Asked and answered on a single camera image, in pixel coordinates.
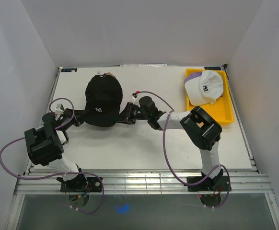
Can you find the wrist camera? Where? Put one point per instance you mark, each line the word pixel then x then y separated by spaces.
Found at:
pixel 59 109
pixel 134 95

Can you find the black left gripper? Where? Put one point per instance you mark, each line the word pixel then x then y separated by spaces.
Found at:
pixel 79 117

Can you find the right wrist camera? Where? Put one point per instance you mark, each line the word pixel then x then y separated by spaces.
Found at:
pixel 134 95

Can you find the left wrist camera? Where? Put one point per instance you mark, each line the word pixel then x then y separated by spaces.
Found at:
pixel 59 109

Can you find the lavender baseball cap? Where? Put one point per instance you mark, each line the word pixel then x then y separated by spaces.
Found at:
pixel 193 75

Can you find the yellow plastic bin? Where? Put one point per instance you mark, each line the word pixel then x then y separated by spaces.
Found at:
pixel 222 110

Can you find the white baseball cap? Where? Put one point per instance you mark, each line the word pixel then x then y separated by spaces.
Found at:
pixel 205 89

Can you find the aluminium frame rail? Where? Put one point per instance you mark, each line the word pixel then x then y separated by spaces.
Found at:
pixel 160 183

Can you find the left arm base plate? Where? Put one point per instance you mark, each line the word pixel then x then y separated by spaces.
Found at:
pixel 94 184

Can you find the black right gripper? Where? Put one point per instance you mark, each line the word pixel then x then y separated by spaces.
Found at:
pixel 128 112

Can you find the pink baseball cap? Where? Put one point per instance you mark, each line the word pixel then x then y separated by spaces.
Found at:
pixel 110 74

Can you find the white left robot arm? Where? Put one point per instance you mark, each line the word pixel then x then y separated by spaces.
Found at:
pixel 45 146

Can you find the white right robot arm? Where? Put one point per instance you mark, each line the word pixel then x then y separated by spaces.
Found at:
pixel 201 128

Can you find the black baseball cap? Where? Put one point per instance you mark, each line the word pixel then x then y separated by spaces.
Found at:
pixel 104 96

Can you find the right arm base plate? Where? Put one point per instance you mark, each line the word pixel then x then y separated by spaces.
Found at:
pixel 220 184

